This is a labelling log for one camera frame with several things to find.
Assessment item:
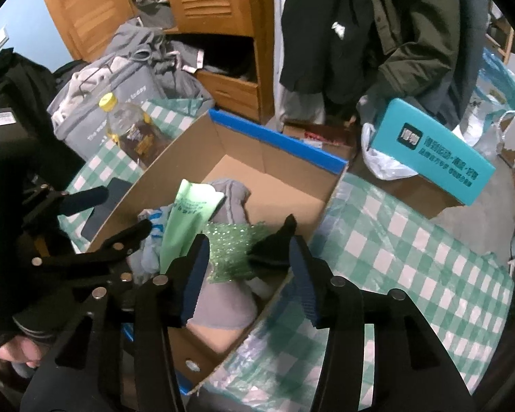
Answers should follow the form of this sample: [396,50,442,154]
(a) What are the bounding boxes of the blue grey hanging jacket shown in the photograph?
[450,0,490,116]

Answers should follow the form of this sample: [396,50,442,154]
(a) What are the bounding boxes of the black hanging jacket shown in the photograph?
[279,0,387,104]

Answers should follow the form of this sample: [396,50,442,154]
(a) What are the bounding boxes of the grey hoodie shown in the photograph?
[99,17,217,114]

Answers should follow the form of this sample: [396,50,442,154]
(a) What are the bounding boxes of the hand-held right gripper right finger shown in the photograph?
[288,237,475,412]

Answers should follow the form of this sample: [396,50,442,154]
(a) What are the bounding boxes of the person's left forearm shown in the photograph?
[0,292,76,343]

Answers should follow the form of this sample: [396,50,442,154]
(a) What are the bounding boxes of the wooden shelf frame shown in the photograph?
[487,2,515,65]

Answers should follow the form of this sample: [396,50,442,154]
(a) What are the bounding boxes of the clear blue plastic bag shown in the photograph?
[455,47,515,149]

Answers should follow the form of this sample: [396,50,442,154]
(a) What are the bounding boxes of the black sock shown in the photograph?
[245,214,299,273]

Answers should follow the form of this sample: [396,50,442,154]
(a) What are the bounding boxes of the olive hanging jacket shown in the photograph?
[360,0,462,129]

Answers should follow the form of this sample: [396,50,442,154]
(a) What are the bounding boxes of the dark blue flat panel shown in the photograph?
[81,178,134,241]

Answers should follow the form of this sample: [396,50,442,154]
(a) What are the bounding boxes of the grey folded clothes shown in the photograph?
[129,0,176,31]

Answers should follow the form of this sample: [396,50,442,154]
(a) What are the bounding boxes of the brown cardboard box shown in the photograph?
[283,122,466,219]

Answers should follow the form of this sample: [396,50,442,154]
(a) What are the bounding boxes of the teal printed box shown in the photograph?
[371,98,496,207]

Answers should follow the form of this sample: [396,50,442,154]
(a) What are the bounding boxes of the black cloth bundle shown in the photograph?
[0,49,71,114]

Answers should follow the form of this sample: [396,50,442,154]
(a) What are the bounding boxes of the green scrub pad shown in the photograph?
[204,220,279,285]

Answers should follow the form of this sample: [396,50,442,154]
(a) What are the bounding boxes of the blue cardboard box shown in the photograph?
[86,108,349,396]

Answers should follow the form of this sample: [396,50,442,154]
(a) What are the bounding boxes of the white hanging shirt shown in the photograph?
[272,0,327,126]

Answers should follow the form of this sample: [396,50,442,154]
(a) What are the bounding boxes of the patterned clear plastic bag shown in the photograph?
[129,240,168,286]

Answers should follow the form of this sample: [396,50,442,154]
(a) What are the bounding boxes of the light green packet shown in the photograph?
[159,179,226,273]

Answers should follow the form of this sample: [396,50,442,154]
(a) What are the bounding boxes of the grey clothes pile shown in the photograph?
[47,58,155,159]

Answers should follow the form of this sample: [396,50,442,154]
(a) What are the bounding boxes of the green white checked tablecloth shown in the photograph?
[56,96,515,412]

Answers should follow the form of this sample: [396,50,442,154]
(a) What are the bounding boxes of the person's left hand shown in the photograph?
[0,335,44,370]

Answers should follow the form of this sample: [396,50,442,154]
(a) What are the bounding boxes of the grey sock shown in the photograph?
[208,177,253,228]

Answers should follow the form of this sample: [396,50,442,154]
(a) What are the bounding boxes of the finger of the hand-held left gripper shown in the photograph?
[28,219,153,307]
[23,184,111,232]

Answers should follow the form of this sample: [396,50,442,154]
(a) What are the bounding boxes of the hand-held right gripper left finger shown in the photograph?
[19,232,211,412]

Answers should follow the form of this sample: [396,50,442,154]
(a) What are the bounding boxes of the oil bottle with yellow cap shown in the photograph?
[99,93,166,168]

